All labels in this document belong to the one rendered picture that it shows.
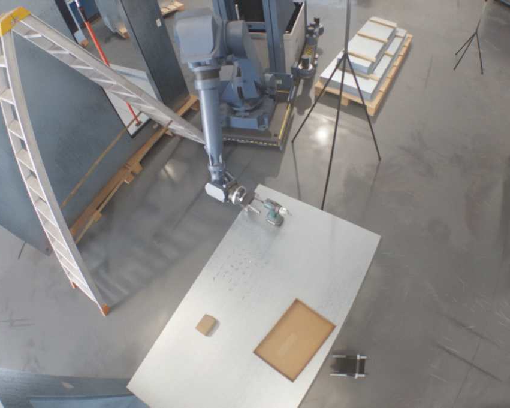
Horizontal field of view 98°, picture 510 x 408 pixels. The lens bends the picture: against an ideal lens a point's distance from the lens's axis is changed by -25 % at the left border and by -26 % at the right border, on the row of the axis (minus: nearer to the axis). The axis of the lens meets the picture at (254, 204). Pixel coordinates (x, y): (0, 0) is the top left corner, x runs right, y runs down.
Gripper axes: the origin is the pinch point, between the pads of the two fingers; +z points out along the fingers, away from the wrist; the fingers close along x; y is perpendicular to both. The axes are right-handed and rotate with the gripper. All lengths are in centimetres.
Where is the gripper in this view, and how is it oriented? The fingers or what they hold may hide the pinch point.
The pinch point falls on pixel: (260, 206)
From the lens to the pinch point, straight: 201.1
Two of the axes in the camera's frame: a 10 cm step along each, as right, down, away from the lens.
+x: -5.5, 7.5, -3.6
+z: 8.3, 4.3, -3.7
